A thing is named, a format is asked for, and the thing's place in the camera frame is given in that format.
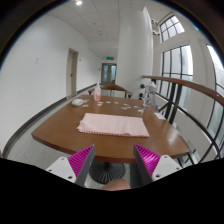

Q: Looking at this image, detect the white paper card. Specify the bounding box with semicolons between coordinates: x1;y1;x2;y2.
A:
154;112;166;120

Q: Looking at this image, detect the grey side door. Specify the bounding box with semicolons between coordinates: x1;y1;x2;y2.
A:
66;49;78;97

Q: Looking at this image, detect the glass double door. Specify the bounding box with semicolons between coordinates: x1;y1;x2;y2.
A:
101;63;117;84

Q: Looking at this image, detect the black round table base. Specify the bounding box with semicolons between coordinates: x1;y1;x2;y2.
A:
89;161;126;184

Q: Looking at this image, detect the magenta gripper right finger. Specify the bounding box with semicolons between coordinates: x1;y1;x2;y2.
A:
133;144;182;185

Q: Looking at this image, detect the clear plastic bottle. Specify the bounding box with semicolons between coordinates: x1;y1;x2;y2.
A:
94;82;101;101

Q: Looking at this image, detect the wooden handrail with black railing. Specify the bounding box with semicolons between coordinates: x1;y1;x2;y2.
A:
142;75;224;164

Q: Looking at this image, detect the pink folded towel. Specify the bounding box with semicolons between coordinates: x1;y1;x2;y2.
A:
77;113;149;138

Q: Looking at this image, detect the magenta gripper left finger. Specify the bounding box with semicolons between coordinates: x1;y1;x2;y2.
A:
47;145;95;187

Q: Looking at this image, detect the white rounded object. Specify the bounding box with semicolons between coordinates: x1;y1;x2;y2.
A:
71;99;86;107

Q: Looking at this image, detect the white round column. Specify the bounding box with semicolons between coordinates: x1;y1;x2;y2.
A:
116;8;153;99

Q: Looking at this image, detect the brown wooden table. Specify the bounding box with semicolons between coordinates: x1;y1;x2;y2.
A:
32;95;189;163

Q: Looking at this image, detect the transparent water jug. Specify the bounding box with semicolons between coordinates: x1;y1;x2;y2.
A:
143;81;156;108

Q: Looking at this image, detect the wooden chair backrest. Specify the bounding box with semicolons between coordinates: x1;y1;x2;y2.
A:
88;84;133;99

